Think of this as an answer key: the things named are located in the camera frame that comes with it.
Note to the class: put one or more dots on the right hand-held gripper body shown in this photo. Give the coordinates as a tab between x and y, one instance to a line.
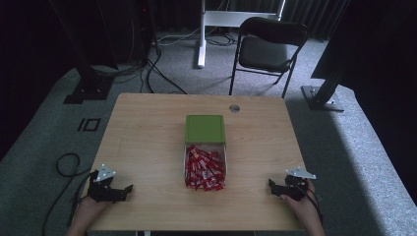
296	187

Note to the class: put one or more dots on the pile of red packets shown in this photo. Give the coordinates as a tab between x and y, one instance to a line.
205	168

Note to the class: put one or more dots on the black folding chair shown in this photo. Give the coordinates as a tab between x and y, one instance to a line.
264	49

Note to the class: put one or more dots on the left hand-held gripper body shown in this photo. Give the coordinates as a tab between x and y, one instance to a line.
100	188

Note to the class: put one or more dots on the white desk frame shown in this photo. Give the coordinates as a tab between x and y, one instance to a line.
205	19

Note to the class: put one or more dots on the person's left hand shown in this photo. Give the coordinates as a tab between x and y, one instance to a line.
91	206

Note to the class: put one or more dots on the black metal stand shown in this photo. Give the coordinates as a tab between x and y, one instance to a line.
323	95
88	78

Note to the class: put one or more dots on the green box lid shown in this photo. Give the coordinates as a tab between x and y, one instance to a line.
205	128

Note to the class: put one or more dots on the white drawer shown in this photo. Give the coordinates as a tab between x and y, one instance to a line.
185	164

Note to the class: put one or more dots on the person's right hand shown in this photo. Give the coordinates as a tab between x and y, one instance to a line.
303	208

